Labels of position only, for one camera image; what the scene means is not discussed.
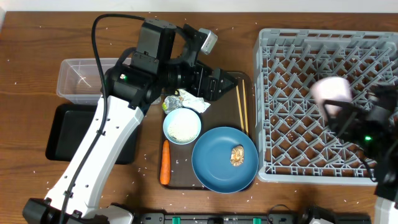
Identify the white tissue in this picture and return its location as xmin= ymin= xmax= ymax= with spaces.
xmin=178 ymin=89 xmax=210 ymax=113

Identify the pink cup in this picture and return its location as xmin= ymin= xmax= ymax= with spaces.
xmin=310 ymin=77 xmax=353 ymax=121

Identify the aluminium foil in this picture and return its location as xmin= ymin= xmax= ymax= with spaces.
xmin=162 ymin=95 xmax=183 ymax=114

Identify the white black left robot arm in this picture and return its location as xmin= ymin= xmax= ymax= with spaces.
xmin=22 ymin=18 xmax=238 ymax=223

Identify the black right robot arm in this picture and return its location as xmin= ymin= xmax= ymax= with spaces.
xmin=322 ymin=85 xmax=397 ymax=223

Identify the grey dishwasher rack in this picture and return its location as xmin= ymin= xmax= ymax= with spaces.
xmin=254 ymin=29 xmax=397 ymax=185

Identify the wooden chopstick left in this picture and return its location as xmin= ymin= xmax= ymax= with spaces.
xmin=236 ymin=85 xmax=244 ymax=132

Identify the dark brown tray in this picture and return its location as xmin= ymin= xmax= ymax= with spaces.
xmin=164 ymin=71 xmax=254 ymax=190

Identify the light blue rice bowl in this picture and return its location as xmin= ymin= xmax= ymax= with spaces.
xmin=163 ymin=108 xmax=201 ymax=145

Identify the brown food scrap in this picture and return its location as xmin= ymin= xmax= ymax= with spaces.
xmin=230 ymin=145 xmax=244 ymax=167

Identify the blue plate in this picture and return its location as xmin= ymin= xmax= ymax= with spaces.
xmin=192 ymin=127 xmax=259 ymax=194

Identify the orange carrot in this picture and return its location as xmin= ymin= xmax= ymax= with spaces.
xmin=159 ymin=140 xmax=171 ymax=185

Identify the clear plastic bin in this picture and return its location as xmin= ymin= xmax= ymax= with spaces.
xmin=56 ymin=58 xmax=162 ymax=106

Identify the black square bin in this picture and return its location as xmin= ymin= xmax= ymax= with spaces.
xmin=45 ymin=103 xmax=141 ymax=166

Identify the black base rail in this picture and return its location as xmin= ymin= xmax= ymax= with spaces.
xmin=133 ymin=205 xmax=372 ymax=224

